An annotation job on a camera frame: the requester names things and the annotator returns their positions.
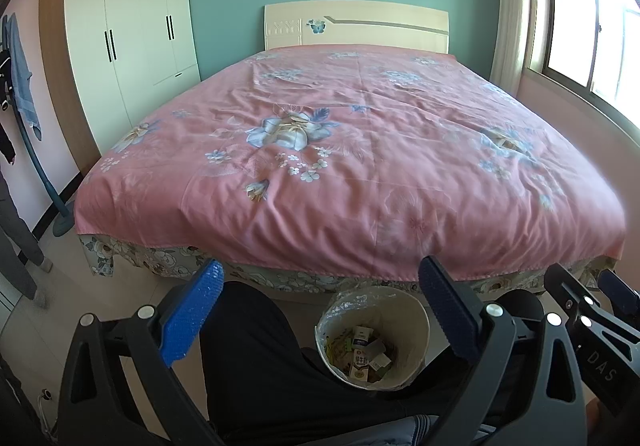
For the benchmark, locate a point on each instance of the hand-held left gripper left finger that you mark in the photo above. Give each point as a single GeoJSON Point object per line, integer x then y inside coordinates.
{"type": "Point", "coordinates": [192, 316]}

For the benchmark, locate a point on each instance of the grey floral bed skirt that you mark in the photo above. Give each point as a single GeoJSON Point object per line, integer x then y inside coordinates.
{"type": "Point", "coordinates": [150, 258]}

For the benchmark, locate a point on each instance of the grey hanging garment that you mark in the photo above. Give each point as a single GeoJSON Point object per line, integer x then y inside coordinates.
{"type": "Point", "coordinates": [20, 236]}

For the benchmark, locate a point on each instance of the person's right leg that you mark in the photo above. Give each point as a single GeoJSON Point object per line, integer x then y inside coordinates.
{"type": "Point", "coordinates": [520, 306]}

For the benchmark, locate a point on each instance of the person's grey jacket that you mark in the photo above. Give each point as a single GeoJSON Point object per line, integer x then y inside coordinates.
{"type": "Point", "coordinates": [415, 431]}

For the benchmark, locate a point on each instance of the white bin with plastic liner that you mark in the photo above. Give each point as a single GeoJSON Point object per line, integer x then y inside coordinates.
{"type": "Point", "coordinates": [400, 316]}

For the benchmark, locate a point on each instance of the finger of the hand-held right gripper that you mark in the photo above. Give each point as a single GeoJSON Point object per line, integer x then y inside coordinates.
{"type": "Point", "coordinates": [565, 283]}
{"type": "Point", "coordinates": [620, 293]}

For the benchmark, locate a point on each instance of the blue towel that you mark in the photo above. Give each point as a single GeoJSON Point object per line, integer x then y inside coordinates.
{"type": "Point", "coordinates": [22, 76]}

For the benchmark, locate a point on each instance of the white printed carton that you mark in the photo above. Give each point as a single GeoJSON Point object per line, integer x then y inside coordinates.
{"type": "Point", "coordinates": [361, 361]}

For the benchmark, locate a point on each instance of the cream curtain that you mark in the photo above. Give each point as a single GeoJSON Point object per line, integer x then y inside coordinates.
{"type": "Point", "coordinates": [512, 1]}

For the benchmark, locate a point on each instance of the white wardrobe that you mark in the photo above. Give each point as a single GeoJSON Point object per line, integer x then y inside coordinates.
{"type": "Point", "coordinates": [125, 26]}

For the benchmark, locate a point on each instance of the window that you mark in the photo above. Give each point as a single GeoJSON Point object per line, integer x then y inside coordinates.
{"type": "Point", "coordinates": [570, 26]}

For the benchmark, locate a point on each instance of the black hanging garment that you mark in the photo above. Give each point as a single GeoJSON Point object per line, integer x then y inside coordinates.
{"type": "Point", "coordinates": [5, 141]}

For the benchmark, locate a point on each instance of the pink floral bedspread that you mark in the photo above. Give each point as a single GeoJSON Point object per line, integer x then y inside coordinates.
{"type": "Point", "coordinates": [350, 201]}

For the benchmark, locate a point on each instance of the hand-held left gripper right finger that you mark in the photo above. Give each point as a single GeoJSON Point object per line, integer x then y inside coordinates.
{"type": "Point", "coordinates": [447, 311]}

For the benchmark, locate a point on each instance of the cream bed headboard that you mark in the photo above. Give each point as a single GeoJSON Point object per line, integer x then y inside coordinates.
{"type": "Point", "coordinates": [375, 26]}

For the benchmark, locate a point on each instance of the blue coat stand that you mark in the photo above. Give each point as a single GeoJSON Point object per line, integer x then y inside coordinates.
{"type": "Point", "coordinates": [62, 225]}

